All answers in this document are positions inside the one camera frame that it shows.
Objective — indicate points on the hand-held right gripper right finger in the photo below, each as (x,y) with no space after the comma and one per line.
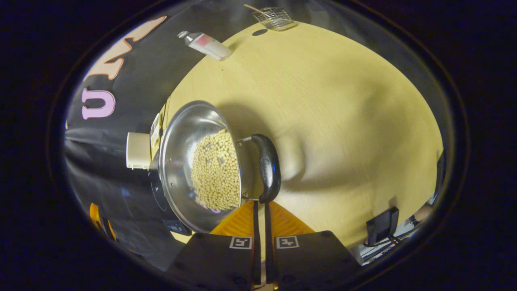
(268,250)

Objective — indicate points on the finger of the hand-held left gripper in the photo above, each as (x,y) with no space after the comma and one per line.
(95,214)

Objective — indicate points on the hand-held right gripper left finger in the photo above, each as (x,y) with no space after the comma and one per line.
(256,242)

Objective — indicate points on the black induction cooktop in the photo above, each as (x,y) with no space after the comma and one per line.
(158,194)

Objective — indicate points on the white toaster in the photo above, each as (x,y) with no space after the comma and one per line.
(138,149)

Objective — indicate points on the white divided dish of beans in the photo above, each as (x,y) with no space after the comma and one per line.
(155,129)

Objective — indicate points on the black backdrop cloth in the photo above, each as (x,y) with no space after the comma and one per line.
(145,68)

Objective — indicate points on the small white bottle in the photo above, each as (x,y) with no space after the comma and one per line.
(208,45)

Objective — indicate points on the small black disc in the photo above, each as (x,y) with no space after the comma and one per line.
(260,32)

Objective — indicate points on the wooden stick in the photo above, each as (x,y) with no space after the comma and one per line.
(253,8)

